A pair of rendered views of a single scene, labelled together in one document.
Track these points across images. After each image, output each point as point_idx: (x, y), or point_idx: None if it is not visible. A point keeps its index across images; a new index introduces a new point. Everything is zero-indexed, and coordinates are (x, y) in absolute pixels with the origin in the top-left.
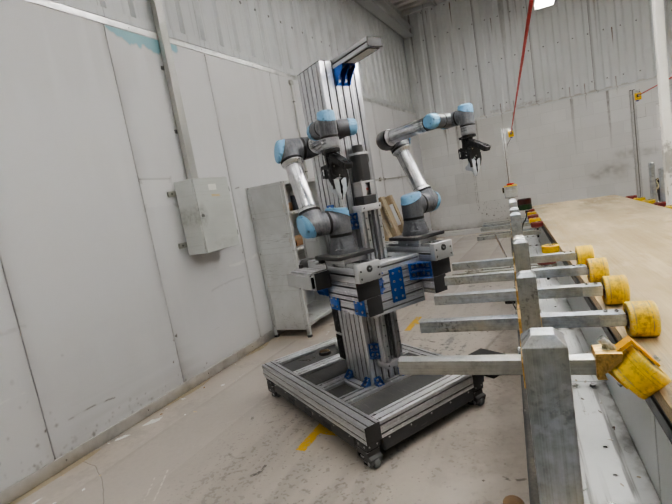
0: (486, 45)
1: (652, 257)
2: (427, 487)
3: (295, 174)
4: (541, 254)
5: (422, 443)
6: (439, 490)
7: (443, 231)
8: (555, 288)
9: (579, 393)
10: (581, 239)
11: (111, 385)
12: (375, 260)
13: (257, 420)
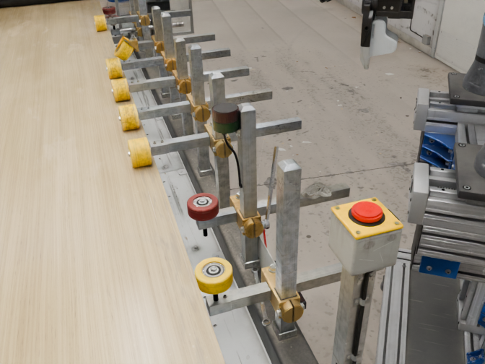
0: None
1: (60, 188)
2: (322, 290)
3: None
4: (190, 138)
5: (375, 341)
6: (309, 292)
7: (457, 191)
8: (159, 78)
9: (162, 162)
10: (149, 329)
11: None
12: (418, 100)
13: None
